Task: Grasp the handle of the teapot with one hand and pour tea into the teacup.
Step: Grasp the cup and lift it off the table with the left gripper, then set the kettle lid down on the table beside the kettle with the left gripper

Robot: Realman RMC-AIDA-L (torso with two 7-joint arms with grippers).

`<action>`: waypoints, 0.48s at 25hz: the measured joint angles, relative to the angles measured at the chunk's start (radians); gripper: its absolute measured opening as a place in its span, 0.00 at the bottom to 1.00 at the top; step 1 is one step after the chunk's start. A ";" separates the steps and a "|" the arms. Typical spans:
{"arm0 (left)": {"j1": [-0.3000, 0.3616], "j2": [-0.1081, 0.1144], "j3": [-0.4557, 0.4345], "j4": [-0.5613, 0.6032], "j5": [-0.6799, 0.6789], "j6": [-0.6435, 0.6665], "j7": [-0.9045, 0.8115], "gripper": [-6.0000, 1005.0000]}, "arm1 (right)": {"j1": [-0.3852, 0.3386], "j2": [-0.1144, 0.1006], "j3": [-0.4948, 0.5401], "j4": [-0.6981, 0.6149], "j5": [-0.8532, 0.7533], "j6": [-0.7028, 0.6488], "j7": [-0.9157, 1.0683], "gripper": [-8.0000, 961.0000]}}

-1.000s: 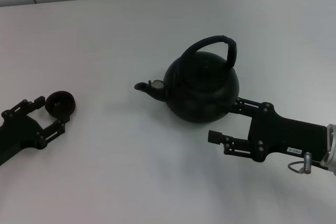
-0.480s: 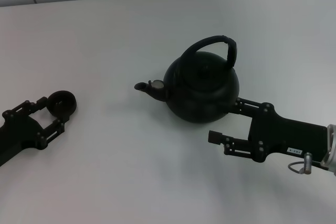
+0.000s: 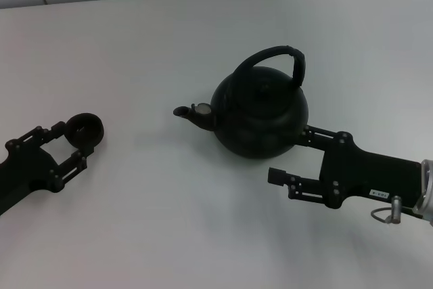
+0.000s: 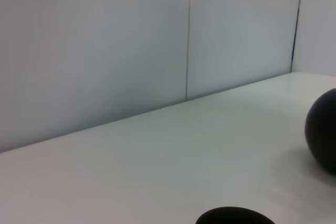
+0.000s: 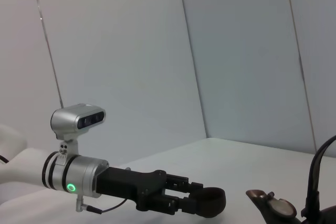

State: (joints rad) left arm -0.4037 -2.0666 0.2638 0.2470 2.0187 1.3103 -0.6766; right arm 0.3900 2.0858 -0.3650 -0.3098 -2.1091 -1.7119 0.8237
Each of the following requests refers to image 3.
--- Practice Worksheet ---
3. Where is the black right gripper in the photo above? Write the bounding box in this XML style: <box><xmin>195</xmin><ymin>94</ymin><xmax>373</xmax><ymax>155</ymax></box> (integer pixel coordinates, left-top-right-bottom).
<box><xmin>267</xmin><ymin>125</ymin><xmax>424</xmax><ymax>212</ymax></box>

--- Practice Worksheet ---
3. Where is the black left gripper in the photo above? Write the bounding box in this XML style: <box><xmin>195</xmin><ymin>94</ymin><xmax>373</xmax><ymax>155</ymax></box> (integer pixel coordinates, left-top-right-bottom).
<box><xmin>0</xmin><ymin>121</ymin><xmax>96</xmax><ymax>216</ymax></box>

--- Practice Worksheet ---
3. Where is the small dark teacup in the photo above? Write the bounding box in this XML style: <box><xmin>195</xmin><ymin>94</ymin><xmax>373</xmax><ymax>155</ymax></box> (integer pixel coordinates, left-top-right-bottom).
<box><xmin>64</xmin><ymin>112</ymin><xmax>104</xmax><ymax>147</ymax></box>

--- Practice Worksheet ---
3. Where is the black round teapot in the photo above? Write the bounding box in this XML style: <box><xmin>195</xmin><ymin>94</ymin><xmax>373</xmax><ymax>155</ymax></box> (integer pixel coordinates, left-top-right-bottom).
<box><xmin>173</xmin><ymin>44</ymin><xmax>310</xmax><ymax>159</ymax></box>

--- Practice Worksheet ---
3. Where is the silver plug with thin cable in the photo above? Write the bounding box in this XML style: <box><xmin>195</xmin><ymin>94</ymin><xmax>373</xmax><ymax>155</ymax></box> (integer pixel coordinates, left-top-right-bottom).
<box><xmin>371</xmin><ymin>196</ymin><xmax>403</xmax><ymax>225</ymax></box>

